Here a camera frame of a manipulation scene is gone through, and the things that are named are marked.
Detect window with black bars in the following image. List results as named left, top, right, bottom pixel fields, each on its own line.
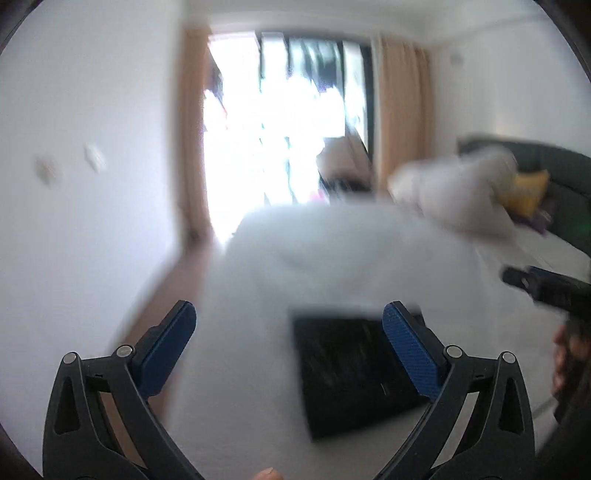
left=203, top=30, right=376, bottom=241

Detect bed with white sheet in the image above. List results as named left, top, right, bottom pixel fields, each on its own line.
left=203, top=203, right=591, bottom=480

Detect dark green headboard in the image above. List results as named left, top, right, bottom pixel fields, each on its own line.
left=457, top=134, right=591, bottom=256

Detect black pants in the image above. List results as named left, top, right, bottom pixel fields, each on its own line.
left=291, top=307, right=433, bottom=442

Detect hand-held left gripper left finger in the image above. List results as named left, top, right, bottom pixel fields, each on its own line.
left=42, top=300, right=204, bottom=480

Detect dark furniture piece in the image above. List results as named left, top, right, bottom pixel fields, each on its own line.
left=322, top=178, right=376, bottom=202

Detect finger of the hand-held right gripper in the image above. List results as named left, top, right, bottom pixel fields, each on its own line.
left=502, top=265, right=572, bottom=308

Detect yellow pillow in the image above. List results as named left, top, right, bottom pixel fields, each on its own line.
left=498, top=169, right=551, bottom=219

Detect white duvet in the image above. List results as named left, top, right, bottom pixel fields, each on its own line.
left=387, top=150, right=523, bottom=241

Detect person's right hand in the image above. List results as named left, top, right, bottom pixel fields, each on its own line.
left=551, top=318, right=576, bottom=403

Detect beige curtain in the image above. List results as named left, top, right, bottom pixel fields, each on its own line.
left=372, top=37, right=435, bottom=195
left=178, top=30, right=214, bottom=241

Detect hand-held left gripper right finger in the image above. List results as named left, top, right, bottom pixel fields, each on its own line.
left=372, top=301, right=536, bottom=480

